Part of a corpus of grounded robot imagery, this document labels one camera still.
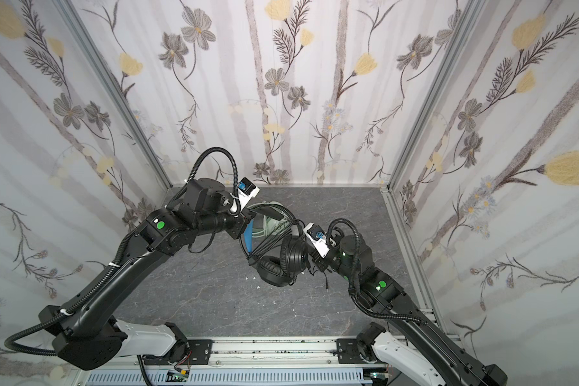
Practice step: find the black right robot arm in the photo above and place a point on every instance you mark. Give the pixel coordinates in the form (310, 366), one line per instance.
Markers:
(428, 356)

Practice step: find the black and blue headphones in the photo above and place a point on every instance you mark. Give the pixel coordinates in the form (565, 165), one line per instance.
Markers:
(282, 254)

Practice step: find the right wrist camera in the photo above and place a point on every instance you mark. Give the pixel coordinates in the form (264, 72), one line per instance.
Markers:
(316, 241)

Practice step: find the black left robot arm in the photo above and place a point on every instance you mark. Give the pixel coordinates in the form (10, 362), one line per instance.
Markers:
(88, 335)

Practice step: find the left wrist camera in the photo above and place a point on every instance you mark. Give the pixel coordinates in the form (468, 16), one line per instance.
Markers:
(246, 190)

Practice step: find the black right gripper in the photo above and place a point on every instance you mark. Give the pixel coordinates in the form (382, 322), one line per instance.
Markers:
(316, 253)

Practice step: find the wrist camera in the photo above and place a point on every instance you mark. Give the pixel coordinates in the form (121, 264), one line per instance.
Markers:
(316, 241)
(246, 190)

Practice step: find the mint green over-ear headphones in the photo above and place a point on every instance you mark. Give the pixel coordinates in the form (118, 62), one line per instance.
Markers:
(271, 219)

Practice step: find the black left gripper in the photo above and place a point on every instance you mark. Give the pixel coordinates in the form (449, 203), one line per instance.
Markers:
(244, 223)

